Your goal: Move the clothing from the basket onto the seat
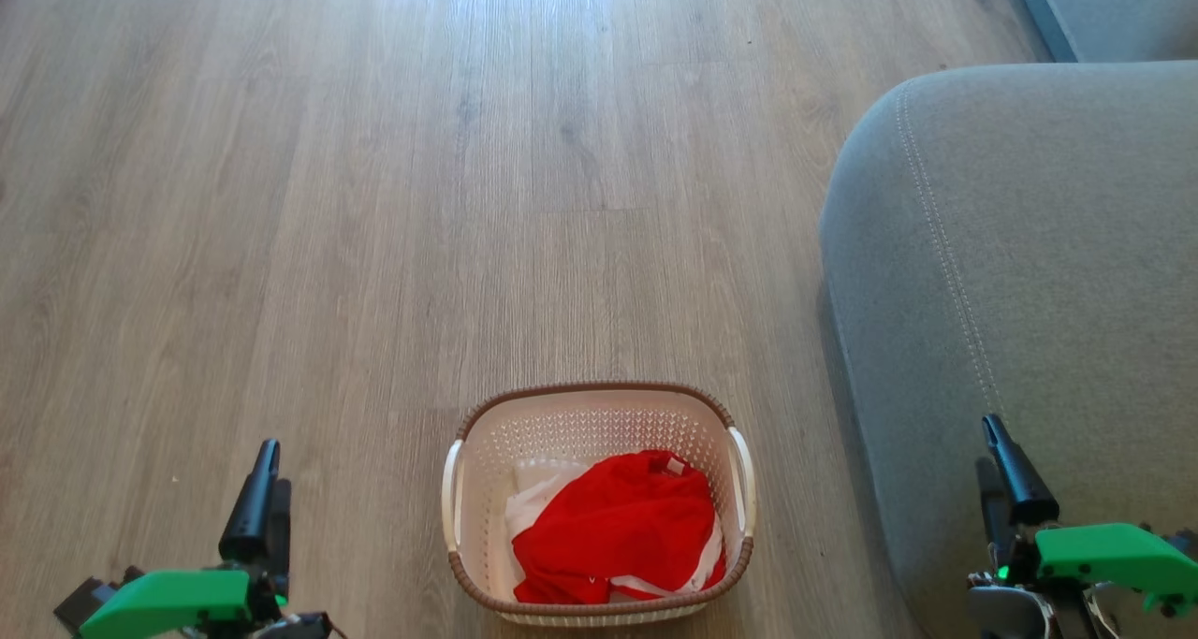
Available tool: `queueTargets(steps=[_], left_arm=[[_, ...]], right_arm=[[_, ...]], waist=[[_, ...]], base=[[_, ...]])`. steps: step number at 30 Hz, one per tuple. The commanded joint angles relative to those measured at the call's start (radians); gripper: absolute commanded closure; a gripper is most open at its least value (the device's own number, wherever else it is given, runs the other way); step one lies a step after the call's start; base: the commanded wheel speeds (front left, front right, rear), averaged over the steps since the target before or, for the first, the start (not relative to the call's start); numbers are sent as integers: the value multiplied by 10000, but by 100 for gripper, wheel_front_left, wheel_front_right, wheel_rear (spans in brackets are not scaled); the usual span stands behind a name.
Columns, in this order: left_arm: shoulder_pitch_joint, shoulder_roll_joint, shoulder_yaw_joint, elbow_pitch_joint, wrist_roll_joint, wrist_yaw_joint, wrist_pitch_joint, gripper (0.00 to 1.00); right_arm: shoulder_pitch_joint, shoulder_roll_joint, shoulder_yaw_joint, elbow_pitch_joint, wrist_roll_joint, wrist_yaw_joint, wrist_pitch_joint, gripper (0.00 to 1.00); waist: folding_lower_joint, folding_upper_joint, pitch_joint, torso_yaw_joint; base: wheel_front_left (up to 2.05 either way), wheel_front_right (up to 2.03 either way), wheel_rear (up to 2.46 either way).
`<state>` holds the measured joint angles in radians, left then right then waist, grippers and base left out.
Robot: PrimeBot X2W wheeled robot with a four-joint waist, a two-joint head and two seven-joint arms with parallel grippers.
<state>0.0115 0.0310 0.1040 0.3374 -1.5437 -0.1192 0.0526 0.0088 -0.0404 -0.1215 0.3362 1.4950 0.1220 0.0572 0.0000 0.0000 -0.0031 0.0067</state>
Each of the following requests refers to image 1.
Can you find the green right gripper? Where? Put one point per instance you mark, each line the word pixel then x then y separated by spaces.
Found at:
pixel 1114 555

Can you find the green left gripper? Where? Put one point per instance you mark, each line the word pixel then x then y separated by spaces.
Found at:
pixel 168 602

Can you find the red garment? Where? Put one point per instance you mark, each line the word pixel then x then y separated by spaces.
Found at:
pixel 618 527

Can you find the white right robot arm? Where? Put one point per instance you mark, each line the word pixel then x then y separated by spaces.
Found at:
pixel 1006 616

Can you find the grey fabric sofa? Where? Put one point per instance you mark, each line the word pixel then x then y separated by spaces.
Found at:
pixel 1029 293

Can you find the white plastic laundry basket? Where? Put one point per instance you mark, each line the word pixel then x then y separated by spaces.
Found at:
pixel 599 419

